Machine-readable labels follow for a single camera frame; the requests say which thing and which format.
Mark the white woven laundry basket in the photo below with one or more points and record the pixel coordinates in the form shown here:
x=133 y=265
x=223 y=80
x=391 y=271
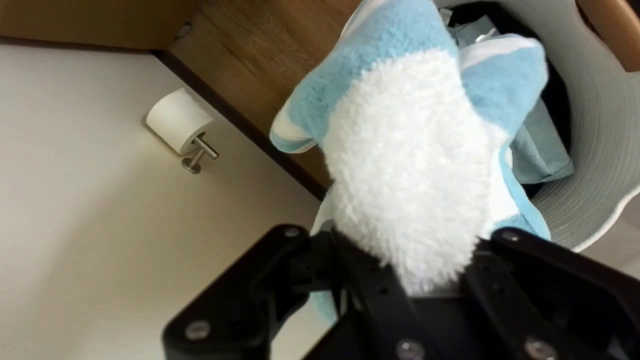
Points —
x=600 y=147

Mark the blue white striped towel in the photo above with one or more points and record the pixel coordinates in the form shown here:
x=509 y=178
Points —
x=412 y=161

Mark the pale teal cloth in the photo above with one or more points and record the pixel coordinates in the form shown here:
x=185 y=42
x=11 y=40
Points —
x=543 y=151

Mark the white toilet paper roll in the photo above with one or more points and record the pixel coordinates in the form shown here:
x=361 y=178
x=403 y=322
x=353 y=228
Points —
x=174 y=121

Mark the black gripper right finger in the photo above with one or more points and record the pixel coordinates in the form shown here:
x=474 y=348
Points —
x=552 y=301

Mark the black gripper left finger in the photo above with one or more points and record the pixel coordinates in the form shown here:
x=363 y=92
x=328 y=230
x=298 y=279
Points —
x=267 y=301

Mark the chrome toilet paper holder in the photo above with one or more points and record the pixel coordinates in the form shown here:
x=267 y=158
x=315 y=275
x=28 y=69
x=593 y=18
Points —
x=198 y=154

